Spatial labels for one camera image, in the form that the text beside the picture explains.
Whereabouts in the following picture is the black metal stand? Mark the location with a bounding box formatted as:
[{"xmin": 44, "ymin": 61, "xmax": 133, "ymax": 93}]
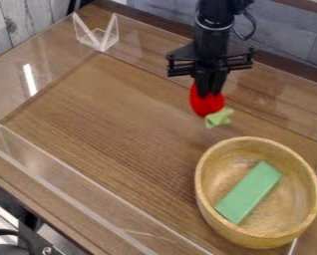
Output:
[{"xmin": 18, "ymin": 210, "xmax": 66, "ymax": 255}]

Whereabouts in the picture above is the green rectangular block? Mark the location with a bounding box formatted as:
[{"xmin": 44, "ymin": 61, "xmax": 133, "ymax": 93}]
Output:
[{"xmin": 213, "ymin": 161, "xmax": 282, "ymax": 224}]

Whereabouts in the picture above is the clear acrylic enclosure wall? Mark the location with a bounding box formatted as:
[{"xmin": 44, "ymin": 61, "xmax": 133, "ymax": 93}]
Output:
[{"xmin": 0, "ymin": 7, "xmax": 317, "ymax": 255}]

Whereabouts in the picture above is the wooden bowl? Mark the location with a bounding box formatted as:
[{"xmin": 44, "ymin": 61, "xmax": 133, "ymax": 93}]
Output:
[{"xmin": 194, "ymin": 136, "xmax": 317, "ymax": 249}]

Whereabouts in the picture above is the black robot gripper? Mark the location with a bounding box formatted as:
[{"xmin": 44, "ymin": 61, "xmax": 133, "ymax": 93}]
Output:
[{"xmin": 166, "ymin": 24, "xmax": 254, "ymax": 98}]

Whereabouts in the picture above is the red plush strawberry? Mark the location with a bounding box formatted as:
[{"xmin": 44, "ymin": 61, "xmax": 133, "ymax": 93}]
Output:
[{"xmin": 189, "ymin": 84, "xmax": 233, "ymax": 128}]

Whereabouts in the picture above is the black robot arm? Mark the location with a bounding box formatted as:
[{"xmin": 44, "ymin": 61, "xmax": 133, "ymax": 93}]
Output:
[{"xmin": 166, "ymin": 0, "xmax": 257, "ymax": 98}]

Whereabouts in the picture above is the black cable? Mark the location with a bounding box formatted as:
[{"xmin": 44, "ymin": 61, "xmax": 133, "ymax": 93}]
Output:
[{"xmin": 232, "ymin": 9, "xmax": 258, "ymax": 42}]

